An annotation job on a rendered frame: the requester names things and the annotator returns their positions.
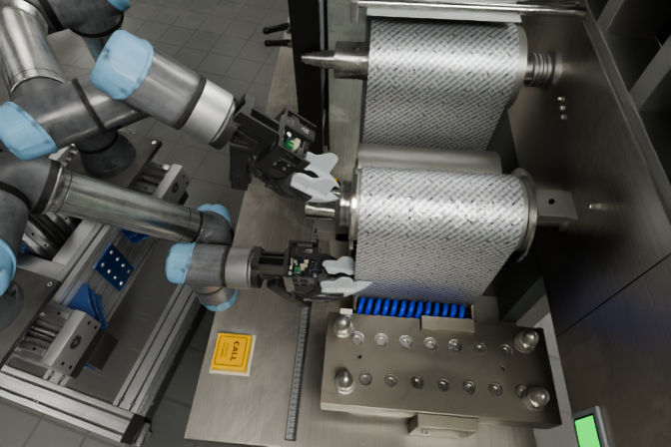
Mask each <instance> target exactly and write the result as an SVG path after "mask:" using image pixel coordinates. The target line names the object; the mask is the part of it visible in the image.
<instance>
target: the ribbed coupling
mask: <svg viewBox="0 0 671 447"><path fill-rule="evenodd" d="M561 69H562V56H561V53H560V51H559V50H548V51H547V52H546V53H545V54H542V53H540V54H539V53H531V54H529V56H528V57H527V64H526V70H525V75H524V80H523V83H524V85H525V86H528V87H529V86H530V87H539V89H540V90H541V91H545V92H550V91H552V90H553V89H554V88H555V86H556V85H557V83H558V80H559V78H560V74H561Z"/></svg>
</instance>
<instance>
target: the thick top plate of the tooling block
mask: <svg viewBox="0 0 671 447"><path fill-rule="evenodd" d="M339 316H340V312H331V311H329V315H328V325H327V336H326V347H325V358H324V369H323V380H322V390H321V401H320V405H321V409H323V410H334V411H345V412H356V413H368V414H379V415H390V416H401V417H414V416H415V415H416V414H417V413H421V414H432V415H443V416H455V417H466V418H477V422H478V423H480V424H491V425H502V426H514V427H525V428H536V429H550V428H553V427H556V426H560V425H562V421H561V416H560V411H559V406H558V401H557V396H556V391H555V386H554V381H553V376H552V371H551V366H550V361H549V356H548V351H547V346H546V341H545V336H544V330H543V328H536V327H523V326H510V325H497V324H485V323H474V331H475V332H474V333H473V334H472V335H467V334H454V333H442V332H429V331H420V318H408V317H395V316H382V315H370V314H357V313H353V314H352V316H351V318H350V319H349V320H350V322H351V324H352V333H351V335H350V336H349V337H347V338H340V337H337V336H336V335H335V333H334V324H335V322H336V320H337V318H338V317H339ZM522 330H523V331H525V330H533V331H535V332H536V333H537V335H538V342H537V344H536V346H535V348H534V349H533V351H531V352H529V353H524V352H521V351H520V350H518V349H517V348H516V346H515V344H514V337H515V335H516V334H517V333H519V332H521V331H522ZM341 371H348V372H351V374H352V376H353V377H354V379H355V388H354V390H353V392H352V393H350V394H347V395H343V394H340V393H338V392H337V391H336V388H335V379H336V376H337V375H338V374H339V373H340V372H341ZM531 387H542V388H544V389H546V390H547V392H548V393H549V396H550V399H549V402H548V403H547V405H546V407H545V408H543V409H542V410H541V411H532V410H530V409H529V408H528V407H527V406H526V405H525V404H524V401H523V392H524V391H525V390H526V389H527V388H531Z"/></svg>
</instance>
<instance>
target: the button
mask: <svg viewBox="0 0 671 447"><path fill-rule="evenodd" d="M252 342H253V339H252V337H251V336H250V335H241V334H229V333H219V334H218V338H217V342H216V347H215V351H214V355H213V359H212V364H211V368H212V369H213V370H221V371H233V372H247V368H248V363H249V358H250V353H251V347H252Z"/></svg>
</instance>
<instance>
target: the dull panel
mask: <svg viewBox="0 0 671 447"><path fill-rule="evenodd" d="M486 151H496V152H497V153H498V155H499V157H500V160H501V166H502V173H503V174H506V175H510V174H511V173H512V172H513V171H514V170H515V169H518V168H519V163H518V158H517V155H516V150H515V145H514V141H513V136H512V131H511V126H510V122H509V117H508V112H507V110H503V112H502V114H501V117H500V119H499V121H498V123H497V126H496V128H495V130H494V132H493V134H492V137H491V139H490V141H489V143H488V145H487V148H486ZM545 294H546V290H545V286H544V281H543V276H542V271H541V267H540V262H539V257H538V253H537V248H536V243H535V238H533V242H532V245H531V247H530V250H529V252H528V253H527V257H526V258H525V260H524V261H523V262H522V263H521V265H520V266H519V267H518V268H517V270H516V271H515V272H514V274H513V275H512V276H511V277H510V279H509V280H508V281H507V282H506V284H505V285H504V286H503V288H502V289H501V290H500V291H499V293H498V294H497V295H496V297H497V304H498V311H499V318H500V321H510V322H517V321H518V320H519V319H520V318H521V317H522V316H523V315H524V314H525V313H526V312H527V311H528V310H529V309H530V308H531V307H532V306H533V305H534V304H535V303H536V302H537V301H538V300H539V299H540V298H541V297H542V296H543V295H545Z"/></svg>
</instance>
